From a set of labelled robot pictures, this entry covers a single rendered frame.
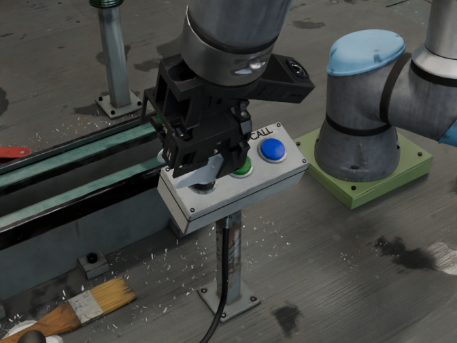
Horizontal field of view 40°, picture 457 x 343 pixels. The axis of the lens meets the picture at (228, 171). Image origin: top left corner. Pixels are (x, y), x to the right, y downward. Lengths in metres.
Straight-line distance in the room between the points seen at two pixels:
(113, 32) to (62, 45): 0.37
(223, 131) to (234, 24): 0.14
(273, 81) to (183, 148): 0.10
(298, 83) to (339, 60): 0.39
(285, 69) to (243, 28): 0.17
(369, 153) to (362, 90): 0.13
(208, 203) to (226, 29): 0.29
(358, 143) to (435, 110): 0.17
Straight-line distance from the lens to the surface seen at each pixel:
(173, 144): 0.57
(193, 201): 0.71
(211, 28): 0.47
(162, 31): 1.60
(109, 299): 0.95
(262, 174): 0.74
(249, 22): 0.46
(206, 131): 0.56
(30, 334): 0.36
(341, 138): 1.07
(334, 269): 0.99
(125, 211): 0.97
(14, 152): 1.22
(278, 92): 0.60
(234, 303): 0.93
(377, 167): 1.09
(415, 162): 1.15
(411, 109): 0.98
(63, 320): 0.94
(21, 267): 0.96
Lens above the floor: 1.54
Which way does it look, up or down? 40 degrees down
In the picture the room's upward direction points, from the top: straight up
